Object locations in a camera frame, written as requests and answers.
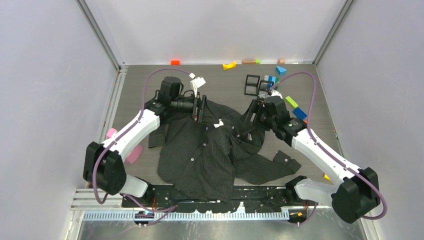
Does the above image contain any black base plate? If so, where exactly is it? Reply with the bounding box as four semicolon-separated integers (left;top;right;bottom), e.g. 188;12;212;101
135;185;315;214

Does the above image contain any blue lego brick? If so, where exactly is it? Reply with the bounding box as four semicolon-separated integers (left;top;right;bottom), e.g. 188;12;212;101
292;107;308;121

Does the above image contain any black pinstriped shirt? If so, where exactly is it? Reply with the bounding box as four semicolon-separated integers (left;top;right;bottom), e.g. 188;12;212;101
148;101;301;199

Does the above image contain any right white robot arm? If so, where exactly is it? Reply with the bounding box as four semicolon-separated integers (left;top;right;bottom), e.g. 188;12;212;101
242;95;387;224

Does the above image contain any brown wooden block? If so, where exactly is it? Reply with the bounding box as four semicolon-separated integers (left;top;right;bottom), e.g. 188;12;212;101
242;58;256;64

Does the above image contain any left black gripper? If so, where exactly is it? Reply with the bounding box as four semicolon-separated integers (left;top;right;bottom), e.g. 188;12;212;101
171;91;219;124

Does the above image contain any yellow arch block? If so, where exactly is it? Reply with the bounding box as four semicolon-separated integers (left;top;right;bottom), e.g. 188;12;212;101
222;61;237;70

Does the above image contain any blue green block stack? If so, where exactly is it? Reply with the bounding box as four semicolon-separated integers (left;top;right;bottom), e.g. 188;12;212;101
262;75;280;90

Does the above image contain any black brooch box right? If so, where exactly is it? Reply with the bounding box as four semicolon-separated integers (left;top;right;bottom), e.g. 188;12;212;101
258;80;274;99

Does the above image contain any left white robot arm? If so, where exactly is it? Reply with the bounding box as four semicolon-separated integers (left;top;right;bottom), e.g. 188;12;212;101
82;74;207;207

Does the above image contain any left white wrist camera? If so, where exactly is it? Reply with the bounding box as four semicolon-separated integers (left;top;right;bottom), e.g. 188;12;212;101
188;73;206;96

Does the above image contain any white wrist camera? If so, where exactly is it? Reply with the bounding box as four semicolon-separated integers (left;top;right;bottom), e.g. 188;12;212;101
188;73;206;96
270;89;284;99

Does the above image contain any orange round brooch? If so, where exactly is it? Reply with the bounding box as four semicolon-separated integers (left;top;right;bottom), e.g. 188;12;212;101
213;119;224;128

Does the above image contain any black brooch box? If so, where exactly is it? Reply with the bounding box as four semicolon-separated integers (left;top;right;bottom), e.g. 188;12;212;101
258;80;274;99
244;74;261;96

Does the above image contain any black brooch box left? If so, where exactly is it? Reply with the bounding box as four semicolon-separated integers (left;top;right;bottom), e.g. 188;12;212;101
244;74;261;96

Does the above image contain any lime green brick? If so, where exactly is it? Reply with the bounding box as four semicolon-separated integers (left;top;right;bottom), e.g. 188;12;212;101
285;96;299;109

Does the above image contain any blue wedge block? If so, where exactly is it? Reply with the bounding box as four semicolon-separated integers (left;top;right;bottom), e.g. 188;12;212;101
275;66;287;76

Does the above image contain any red block at wall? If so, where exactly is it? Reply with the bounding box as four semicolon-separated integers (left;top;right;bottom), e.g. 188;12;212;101
170;59;181;65

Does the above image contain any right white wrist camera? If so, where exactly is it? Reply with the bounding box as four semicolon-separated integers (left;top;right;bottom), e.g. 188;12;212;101
270;89;284;99

